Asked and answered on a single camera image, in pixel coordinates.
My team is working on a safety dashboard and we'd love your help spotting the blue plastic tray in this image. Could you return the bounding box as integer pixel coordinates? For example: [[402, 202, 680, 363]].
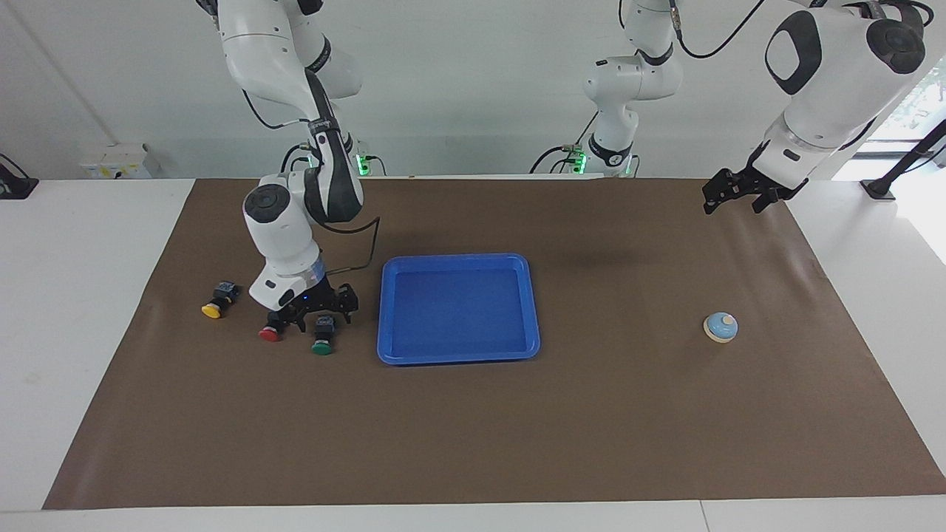
[[377, 253, 541, 366]]

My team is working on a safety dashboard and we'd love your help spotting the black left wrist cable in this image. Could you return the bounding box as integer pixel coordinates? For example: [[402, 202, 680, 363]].
[[839, 115, 882, 150]]

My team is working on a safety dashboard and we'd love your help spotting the black base cable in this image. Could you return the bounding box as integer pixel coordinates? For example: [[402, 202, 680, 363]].
[[528, 111, 601, 175], [279, 143, 315, 178]]

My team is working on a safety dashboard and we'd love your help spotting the yellow push button switch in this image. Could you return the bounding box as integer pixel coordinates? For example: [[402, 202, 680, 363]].
[[201, 281, 240, 320]]

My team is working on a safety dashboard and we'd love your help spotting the white box with yellow label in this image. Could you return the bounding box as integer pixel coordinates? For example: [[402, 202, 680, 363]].
[[80, 144, 162, 180]]

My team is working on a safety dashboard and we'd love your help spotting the black bracket mount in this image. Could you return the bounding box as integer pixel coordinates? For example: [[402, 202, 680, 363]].
[[0, 154, 39, 200]]

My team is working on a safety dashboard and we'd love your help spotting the brown table mat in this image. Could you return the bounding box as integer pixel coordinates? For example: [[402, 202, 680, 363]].
[[42, 177, 946, 511]]

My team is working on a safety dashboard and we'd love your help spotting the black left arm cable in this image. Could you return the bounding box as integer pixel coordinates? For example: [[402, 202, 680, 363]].
[[669, 0, 763, 61]]

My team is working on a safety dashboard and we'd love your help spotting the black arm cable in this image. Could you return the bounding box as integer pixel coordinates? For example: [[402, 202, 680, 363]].
[[669, 0, 763, 61], [240, 89, 381, 276]]

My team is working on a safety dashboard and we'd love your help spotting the black clamp stand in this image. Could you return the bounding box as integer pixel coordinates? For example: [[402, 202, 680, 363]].
[[861, 118, 946, 200]]

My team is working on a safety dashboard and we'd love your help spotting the black left base cable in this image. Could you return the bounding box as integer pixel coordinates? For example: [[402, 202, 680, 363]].
[[528, 111, 601, 175]]

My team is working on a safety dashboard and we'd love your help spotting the light blue call bell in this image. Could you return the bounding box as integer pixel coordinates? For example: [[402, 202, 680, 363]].
[[702, 311, 739, 344]]

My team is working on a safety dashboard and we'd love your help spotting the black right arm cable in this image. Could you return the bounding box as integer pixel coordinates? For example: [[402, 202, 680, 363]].
[[240, 89, 381, 276]]

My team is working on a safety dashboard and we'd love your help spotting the green push button switch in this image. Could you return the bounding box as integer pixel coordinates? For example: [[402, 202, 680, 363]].
[[311, 316, 338, 356]]

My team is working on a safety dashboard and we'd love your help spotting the black right base cable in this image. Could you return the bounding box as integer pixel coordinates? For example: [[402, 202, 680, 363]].
[[279, 143, 315, 178]]

